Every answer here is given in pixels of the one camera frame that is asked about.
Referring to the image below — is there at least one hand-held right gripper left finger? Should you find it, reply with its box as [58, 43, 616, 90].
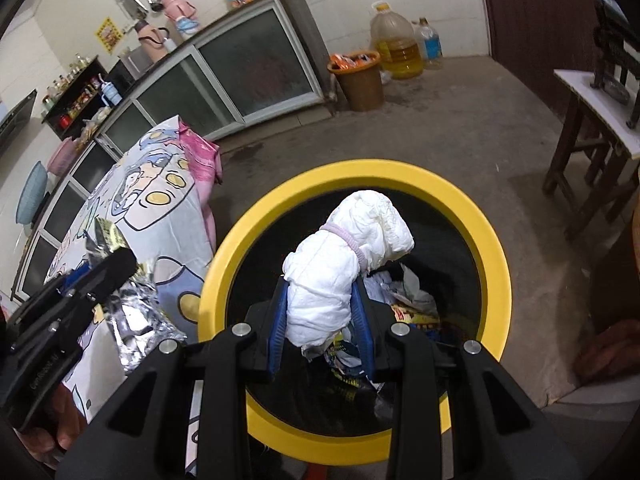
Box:
[55, 277, 291, 480]

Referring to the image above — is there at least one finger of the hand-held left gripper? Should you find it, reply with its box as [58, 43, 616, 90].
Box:
[10, 300, 98, 361]
[7, 247, 139, 326]

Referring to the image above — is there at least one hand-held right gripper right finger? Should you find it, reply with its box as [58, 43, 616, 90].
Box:
[350, 277, 583, 480]

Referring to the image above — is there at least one silver foil wrapper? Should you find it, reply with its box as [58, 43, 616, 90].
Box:
[85, 247, 188, 373]

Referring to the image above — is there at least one white diaper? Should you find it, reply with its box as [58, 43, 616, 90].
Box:
[281, 190, 416, 358]

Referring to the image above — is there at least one yellow rimmed black trash bin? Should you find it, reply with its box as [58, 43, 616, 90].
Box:
[197, 159, 512, 466]

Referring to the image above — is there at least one person's left hand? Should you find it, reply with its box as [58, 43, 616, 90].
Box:
[20, 384, 89, 468]

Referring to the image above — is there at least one yellow black snack wrapper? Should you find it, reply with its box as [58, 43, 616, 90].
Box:
[94, 216, 129, 254]

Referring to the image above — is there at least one pile of wrappers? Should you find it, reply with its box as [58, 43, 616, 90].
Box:
[320, 260, 442, 402]

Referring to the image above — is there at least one cartoon printed tablecloth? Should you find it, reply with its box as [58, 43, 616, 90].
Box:
[42, 115, 221, 480]

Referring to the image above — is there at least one blue plastic basin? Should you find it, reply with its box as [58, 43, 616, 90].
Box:
[15, 160, 49, 227]

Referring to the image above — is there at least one pink plastic basin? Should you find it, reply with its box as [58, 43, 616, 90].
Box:
[47, 137, 77, 177]

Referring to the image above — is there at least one pink cloth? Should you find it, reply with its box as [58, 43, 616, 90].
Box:
[177, 120, 223, 261]

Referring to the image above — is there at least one blue water jug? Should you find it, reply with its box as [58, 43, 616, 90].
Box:
[100, 77, 124, 107]

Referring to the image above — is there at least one range hood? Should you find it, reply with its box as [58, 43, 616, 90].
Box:
[0, 89, 39, 157]

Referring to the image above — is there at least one stainless steel pot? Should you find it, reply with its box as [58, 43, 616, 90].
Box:
[120, 47, 147, 79]

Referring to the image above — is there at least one pink thermos jug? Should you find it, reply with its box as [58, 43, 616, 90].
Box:
[137, 20, 169, 64]

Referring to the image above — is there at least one counter cabinet with glass doors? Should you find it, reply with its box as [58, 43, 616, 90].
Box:
[10, 0, 336, 306]

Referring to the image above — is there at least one brown plastic bucket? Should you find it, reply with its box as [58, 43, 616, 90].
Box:
[327, 50, 385, 112]

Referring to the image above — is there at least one pink figure bottle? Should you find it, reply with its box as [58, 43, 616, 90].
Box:
[160, 0, 202, 40]

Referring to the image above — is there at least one orange snack packet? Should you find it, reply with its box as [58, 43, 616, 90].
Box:
[331, 51, 379, 69]

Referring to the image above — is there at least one large cooking oil bottle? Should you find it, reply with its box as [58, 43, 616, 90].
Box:
[370, 1, 423, 80]

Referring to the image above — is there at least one wooden stool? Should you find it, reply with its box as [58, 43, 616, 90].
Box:
[542, 92, 640, 241]

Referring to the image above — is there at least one clear bottle with blue liquid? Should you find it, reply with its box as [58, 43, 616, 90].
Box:
[412, 17, 445, 71]

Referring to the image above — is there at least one white board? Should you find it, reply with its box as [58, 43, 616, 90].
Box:
[552, 67, 640, 158]

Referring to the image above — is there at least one dark brown door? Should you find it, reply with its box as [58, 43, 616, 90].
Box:
[475, 0, 601, 92]

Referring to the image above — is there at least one black metal press machine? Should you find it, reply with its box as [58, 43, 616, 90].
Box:
[590, 0, 640, 129]

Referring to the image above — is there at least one yellow wall sticker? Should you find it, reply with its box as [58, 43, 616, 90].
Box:
[96, 17, 124, 51]

